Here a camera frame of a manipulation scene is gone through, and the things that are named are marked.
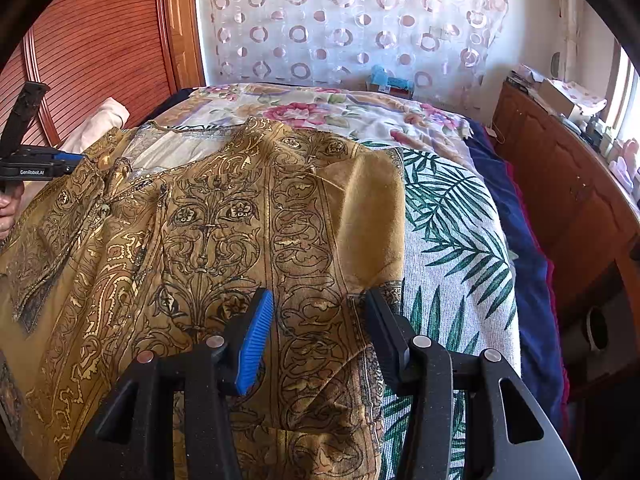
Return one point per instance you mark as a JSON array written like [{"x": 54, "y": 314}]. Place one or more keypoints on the cream pillow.
[{"x": 107, "y": 117}]

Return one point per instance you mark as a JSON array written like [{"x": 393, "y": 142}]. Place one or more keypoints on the cardboard box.
[{"x": 555, "y": 97}]

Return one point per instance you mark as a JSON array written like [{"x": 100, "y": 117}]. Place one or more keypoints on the pink dotted cloth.
[{"x": 587, "y": 92}]

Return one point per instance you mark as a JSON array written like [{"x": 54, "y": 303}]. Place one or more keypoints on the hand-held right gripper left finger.
[{"x": 255, "y": 340}]

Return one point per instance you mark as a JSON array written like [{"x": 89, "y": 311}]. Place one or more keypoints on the wooden headboard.
[{"x": 100, "y": 35}]

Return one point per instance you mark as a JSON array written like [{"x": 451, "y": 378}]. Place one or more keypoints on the palm leaf print blanket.
[{"x": 450, "y": 240}]

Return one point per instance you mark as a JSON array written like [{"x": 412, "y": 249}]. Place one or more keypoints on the sheer circle pattern curtain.
[{"x": 350, "y": 20}]

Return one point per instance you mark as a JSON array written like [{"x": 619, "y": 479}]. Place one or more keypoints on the window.
[{"x": 625, "y": 100}]

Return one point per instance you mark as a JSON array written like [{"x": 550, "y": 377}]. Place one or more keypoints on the navy blue bed sheet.
[{"x": 520, "y": 240}]

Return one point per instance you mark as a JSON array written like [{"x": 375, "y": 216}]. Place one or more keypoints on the floral print blanket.
[{"x": 310, "y": 110}]

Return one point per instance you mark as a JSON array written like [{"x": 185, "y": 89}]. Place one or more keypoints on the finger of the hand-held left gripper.
[{"x": 40, "y": 166}]

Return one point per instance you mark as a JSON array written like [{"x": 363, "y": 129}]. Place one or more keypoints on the blue object on box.
[{"x": 387, "y": 82}]

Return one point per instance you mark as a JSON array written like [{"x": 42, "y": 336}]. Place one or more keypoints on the wooden cabinet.
[{"x": 565, "y": 185}]

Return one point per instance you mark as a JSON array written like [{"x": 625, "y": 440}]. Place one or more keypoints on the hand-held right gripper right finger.
[{"x": 387, "y": 330}]

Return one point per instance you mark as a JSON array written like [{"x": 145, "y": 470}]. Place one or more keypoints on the golden patterned garment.
[{"x": 225, "y": 210}]

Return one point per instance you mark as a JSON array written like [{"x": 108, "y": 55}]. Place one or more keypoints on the person's left hand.
[{"x": 6, "y": 215}]

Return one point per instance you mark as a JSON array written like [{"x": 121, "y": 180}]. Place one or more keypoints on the row of small jars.
[{"x": 615, "y": 160}]

